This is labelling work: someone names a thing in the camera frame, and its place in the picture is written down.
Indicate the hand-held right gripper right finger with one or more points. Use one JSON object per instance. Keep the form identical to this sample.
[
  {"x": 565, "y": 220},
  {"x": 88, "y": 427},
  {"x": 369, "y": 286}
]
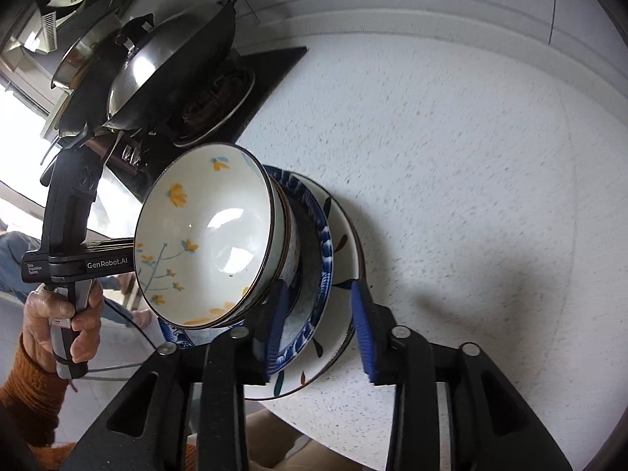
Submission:
[{"x": 365, "y": 338}]

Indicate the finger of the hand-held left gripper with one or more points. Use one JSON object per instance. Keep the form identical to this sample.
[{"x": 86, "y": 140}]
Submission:
[{"x": 113, "y": 247}]

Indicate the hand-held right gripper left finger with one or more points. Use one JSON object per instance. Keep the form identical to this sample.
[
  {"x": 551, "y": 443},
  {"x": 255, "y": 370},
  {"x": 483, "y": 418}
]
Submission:
[{"x": 275, "y": 338}]

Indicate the white bowl with yellow flowers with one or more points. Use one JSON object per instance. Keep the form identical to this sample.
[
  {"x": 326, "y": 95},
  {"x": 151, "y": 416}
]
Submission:
[
  {"x": 286, "y": 255},
  {"x": 221, "y": 225}
]

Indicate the blue patterned deep plate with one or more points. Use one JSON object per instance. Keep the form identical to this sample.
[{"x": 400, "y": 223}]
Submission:
[{"x": 321, "y": 255}]

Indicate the white plate with leaf print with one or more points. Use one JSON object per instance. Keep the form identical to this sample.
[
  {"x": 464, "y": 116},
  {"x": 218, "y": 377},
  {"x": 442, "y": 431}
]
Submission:
[{"x": 343, "y": 245}]

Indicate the person's left hand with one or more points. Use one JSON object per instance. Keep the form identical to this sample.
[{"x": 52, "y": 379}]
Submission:
[{"x": 44, "y": 314}]

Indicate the stove knob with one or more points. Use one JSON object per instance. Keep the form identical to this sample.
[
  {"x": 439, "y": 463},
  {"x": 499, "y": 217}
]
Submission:
[{"x": 132, "y": 153}]

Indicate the steel pot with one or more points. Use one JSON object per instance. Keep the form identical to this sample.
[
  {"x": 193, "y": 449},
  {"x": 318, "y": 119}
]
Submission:
[{"x": 78, "y": 54}]

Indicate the stainless steel wok lid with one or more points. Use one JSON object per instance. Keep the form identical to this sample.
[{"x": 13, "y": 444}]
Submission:
[{"x": 157, "y": 68}]

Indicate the round stove burner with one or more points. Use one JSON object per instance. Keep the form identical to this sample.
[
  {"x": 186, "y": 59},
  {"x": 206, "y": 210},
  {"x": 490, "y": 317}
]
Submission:
[{"x": 216, "y": 103}]

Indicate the black wok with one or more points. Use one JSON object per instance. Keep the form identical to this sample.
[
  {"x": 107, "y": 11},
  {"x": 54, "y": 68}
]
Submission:
[{"x": 216, "y": 44}]

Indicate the black glass gas stove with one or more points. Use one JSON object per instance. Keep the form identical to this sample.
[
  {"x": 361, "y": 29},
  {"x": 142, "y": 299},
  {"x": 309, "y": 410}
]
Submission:
[{"x": 274, "y": 73}]

